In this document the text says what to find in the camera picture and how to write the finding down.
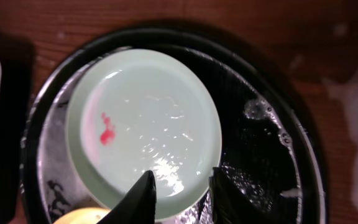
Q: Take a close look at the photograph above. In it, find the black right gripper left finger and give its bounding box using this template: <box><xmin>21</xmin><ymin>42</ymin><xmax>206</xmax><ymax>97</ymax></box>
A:
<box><xmin>98</xmin><ymin>170</ymin><xmax>157</xmax><ymax>224</ymax></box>

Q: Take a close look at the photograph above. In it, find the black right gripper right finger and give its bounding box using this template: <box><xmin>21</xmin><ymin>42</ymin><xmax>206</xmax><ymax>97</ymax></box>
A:
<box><xmin>209</xmin><ymin>167</ymin><xmax>269</xmax><ymax>224</ymax></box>

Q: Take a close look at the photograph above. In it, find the yellow plate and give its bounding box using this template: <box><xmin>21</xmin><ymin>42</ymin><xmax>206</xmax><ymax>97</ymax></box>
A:
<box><xmin>53</xmin><ymin>207</ymin><xmax>110</xmax><ymax>224</ymax></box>

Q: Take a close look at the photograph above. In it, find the round black tray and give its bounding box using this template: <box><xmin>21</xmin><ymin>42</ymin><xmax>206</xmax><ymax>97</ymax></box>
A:
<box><xmin>20</xmin><ymin>21</ymin><xmax>329</xmax><ymax>223</ymax></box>

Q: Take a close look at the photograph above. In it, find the black rectangular foam tray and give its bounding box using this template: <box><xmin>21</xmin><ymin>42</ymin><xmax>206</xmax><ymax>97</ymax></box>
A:
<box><xmin>0</xmin><ymin>58</ymin><xmax>31</xmax><ymax>223</ymax></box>

